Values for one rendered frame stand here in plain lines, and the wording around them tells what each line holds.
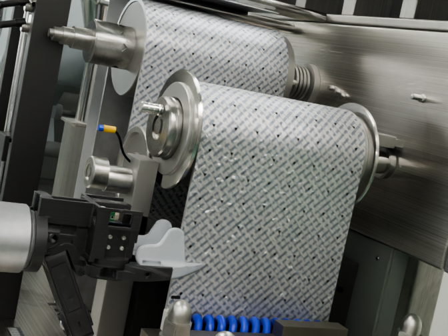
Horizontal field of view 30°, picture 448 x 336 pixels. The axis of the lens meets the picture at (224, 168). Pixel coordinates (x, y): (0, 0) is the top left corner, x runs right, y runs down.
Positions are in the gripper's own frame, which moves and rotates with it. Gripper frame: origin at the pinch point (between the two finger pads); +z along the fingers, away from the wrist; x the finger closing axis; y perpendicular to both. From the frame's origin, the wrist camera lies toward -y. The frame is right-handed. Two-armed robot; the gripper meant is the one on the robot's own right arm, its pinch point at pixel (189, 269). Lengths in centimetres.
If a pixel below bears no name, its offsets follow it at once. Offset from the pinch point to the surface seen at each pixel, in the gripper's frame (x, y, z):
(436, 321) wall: 236, -83, 263
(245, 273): -0.2, 0.2, 7.6
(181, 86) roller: 5.1, 21.3, -3.4
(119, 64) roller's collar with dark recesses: 29.1, 21.9, -3.4
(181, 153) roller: 1.0, 13.7, -3.4
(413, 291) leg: 13.2, -4.3, 46.4
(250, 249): -0.3, 3.3, 7.6
